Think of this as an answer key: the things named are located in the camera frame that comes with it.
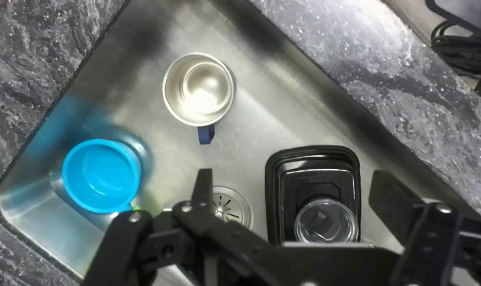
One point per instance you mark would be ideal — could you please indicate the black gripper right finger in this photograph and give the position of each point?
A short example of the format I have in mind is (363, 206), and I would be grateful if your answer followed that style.
(395, 201)

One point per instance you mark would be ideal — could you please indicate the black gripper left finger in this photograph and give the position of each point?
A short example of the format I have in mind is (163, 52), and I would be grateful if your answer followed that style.
(203, 189)

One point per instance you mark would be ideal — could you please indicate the blue steel mug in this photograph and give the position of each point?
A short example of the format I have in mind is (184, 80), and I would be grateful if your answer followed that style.
(197, 90)

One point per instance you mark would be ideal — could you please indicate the metal sink drain strainer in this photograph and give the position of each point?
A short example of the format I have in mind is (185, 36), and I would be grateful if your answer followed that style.
(233, 204)

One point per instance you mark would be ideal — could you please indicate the stainless steel sink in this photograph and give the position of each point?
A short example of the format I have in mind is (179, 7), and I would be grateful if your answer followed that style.
(281, 112)

